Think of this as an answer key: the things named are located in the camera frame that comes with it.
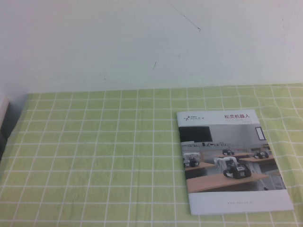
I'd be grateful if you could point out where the AgileX robot brochure book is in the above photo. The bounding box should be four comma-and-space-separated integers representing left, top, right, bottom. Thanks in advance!
176, 109, 294, 216

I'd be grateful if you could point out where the green white checked tablecloth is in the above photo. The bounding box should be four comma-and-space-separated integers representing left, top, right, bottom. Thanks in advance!
0, 83, 303, 227

